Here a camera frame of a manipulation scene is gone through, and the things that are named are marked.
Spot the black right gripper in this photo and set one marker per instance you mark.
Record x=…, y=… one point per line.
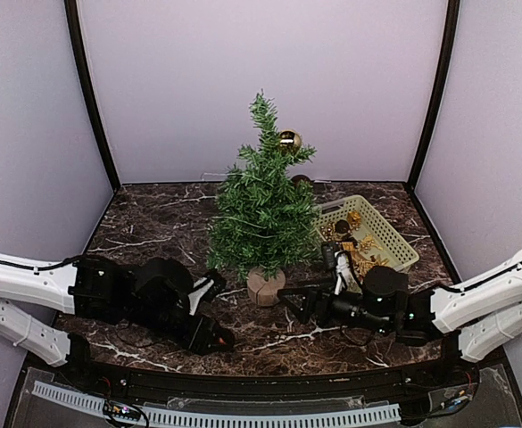
x=320, y=298

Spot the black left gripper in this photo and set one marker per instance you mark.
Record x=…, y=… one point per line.
x=205, y=333

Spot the small green christmas tree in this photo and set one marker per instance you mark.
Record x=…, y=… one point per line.
x=263, y=220

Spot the beige plastic basket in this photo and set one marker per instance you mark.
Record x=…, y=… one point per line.
x=400, y=253

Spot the shiny gold bauble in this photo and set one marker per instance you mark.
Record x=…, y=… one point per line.
x=289, y=141

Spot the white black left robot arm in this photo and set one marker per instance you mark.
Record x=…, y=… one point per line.
x=160, y=295

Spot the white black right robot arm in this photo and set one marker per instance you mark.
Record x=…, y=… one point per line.
x=479, y=315

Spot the gold glitter reindeer ornament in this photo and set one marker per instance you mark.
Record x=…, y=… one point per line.
x=364, y=265

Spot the brown pine cone ornament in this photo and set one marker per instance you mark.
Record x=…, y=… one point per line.
x=343, y=227

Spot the gold gift box ornament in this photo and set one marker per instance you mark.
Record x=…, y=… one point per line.
x=354, y=219

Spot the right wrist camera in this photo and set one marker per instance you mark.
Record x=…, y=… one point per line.
x=339, y=262

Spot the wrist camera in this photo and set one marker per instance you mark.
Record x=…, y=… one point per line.
x=206, y=288
x=339, y=262

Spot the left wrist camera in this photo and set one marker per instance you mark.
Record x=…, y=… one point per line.
x=206, y=288

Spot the grey slotted cable duct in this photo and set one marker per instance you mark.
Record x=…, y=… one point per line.
x=215, y=413

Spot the black front rail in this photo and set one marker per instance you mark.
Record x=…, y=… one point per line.
x=402, y=382

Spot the right black frame post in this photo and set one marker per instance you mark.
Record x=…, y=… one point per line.
x=436, y=97

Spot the black frame post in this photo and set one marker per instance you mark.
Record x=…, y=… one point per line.
x=436, y=97
x=80, y=58

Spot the left black frame post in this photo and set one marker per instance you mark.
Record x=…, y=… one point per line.
x=80, y=58

